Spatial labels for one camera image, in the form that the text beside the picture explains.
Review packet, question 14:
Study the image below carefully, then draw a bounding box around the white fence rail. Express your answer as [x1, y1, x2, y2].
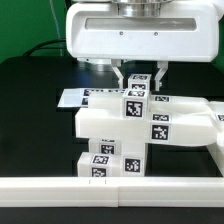
[0, 177, 224, 207]
[207, 143, 224, 177]

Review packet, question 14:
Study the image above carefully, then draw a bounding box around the white marker base plate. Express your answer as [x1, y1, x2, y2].
[57, 88, 124, 108]

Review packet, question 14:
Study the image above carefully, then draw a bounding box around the white chair seat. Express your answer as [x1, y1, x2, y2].
[121, 142, 147, 177]

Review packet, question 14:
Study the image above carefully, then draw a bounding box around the white right fence rail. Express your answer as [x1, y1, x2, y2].
[207, 143, 224, 177]

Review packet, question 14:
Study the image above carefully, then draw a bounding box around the white front fence rail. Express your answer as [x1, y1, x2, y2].
[0, 177, 224, 207]

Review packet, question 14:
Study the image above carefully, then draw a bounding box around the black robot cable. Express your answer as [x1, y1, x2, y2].
[21, 38, 69, 58]

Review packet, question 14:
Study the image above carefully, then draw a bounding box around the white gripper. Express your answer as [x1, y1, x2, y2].
[66, 0, 220, 91]

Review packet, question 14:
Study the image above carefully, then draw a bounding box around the white chair back frame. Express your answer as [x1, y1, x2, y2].
[75, 92, 224, 147]

